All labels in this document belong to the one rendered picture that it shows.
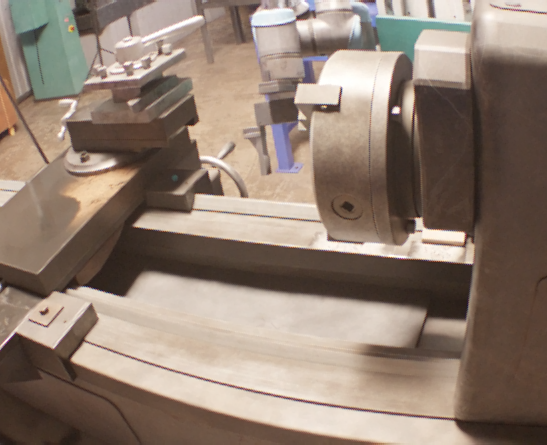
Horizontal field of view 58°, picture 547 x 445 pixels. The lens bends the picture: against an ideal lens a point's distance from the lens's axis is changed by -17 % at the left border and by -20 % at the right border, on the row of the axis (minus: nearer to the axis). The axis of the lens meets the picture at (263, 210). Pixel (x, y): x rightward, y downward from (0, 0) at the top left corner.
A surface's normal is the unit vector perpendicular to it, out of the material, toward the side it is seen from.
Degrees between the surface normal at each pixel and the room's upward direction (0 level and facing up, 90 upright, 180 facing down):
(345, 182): 83
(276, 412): 0
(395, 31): 90
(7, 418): 0
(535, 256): 90
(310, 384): 0
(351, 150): 67
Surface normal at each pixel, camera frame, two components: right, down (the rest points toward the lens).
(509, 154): -0.40, 0.54
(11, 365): 0.90, 0.08
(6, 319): -0.17, -0.84
